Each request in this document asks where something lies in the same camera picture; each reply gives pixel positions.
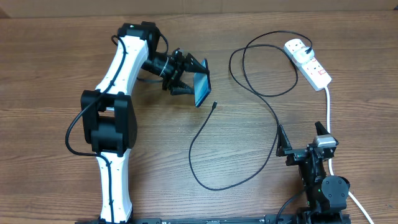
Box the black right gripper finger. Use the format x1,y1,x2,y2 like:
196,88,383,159
276,124,292,157
315,121,330,136

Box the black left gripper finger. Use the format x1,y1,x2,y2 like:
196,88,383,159
170,81,195,95
183,53,210,75

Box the blue Galaxy smartphone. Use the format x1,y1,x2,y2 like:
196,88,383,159
193,72,211,108

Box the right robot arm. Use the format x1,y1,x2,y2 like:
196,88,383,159
275,121,351,223

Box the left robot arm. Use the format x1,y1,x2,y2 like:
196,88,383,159
81,22,211,223

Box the white charger plug adapter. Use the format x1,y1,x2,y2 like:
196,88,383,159
293,47,315,65

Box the white power strip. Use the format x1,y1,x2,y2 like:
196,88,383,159
284,39,332,91

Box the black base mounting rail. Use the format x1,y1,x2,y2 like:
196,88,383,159
74,213,352,224

